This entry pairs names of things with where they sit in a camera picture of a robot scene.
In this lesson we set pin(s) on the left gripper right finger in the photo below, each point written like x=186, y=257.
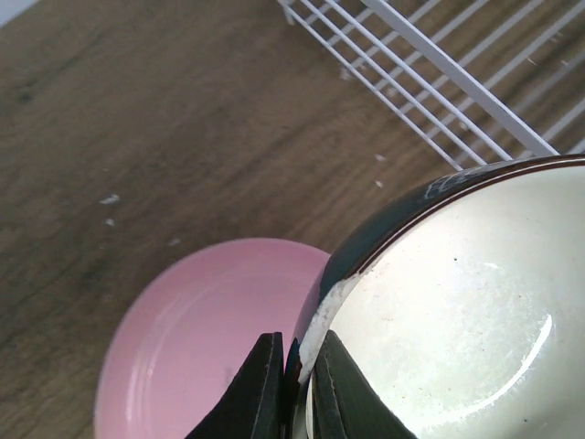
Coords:
x=344, y=404

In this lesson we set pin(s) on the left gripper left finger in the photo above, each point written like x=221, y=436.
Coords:
x=250, y=408

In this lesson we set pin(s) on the teal white bowl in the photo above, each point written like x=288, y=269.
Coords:
x=462, y=303

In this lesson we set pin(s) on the white wire dish rack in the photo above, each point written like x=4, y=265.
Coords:
x=476, y=81

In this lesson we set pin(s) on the pink plate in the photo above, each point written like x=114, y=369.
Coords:
x=184, y=338

